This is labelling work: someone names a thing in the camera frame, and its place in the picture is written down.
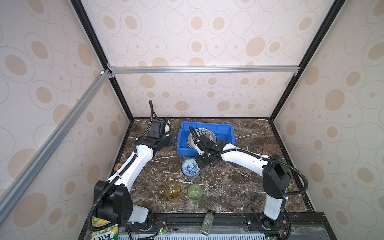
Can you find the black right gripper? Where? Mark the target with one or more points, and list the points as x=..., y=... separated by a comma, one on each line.
x=198, y=162

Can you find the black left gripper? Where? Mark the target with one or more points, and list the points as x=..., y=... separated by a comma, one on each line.
x=172, y=140

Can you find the black corner frame post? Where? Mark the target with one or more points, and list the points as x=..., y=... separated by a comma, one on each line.
x=96, y=44

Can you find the silver aluminium side rail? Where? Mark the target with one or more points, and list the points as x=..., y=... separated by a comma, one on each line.
x=20, y=185

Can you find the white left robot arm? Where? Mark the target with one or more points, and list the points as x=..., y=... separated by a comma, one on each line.
x=112, y=199

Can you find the black striped white plate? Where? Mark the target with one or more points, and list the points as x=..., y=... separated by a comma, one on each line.
x=190, y=141

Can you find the blue plastic bin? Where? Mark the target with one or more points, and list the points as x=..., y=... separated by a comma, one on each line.
x=215, y=132

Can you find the pink plastic cup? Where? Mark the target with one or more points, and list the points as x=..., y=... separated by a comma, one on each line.
x=271, y=149

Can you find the leaf patterned ceramic bowl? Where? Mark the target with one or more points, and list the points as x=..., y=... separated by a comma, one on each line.
x=206, y=132

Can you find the silver aluminium crossbar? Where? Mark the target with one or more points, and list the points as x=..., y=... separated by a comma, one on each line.
x=205, y=69

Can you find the black right corner post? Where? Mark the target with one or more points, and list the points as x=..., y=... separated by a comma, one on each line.
x=313, y=47

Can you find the spice jar with herbs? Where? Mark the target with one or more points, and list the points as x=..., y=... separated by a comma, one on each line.
x=207, y=222

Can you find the green glass cup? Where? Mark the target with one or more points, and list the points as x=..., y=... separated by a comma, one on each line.
x=195, y=192

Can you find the yellow glass cup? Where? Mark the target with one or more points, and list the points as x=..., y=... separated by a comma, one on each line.
x=173, y=191

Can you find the green beverage can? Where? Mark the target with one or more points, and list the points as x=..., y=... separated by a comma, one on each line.
x=118, y=166

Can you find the yellow green snack bag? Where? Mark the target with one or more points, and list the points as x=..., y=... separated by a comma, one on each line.
x=106, y=233

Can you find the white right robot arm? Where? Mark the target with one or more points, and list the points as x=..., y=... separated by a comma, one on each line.
x=275, y=173

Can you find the blue dotted ceramic bowl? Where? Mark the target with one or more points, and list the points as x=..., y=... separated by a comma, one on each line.
x=190, y=168

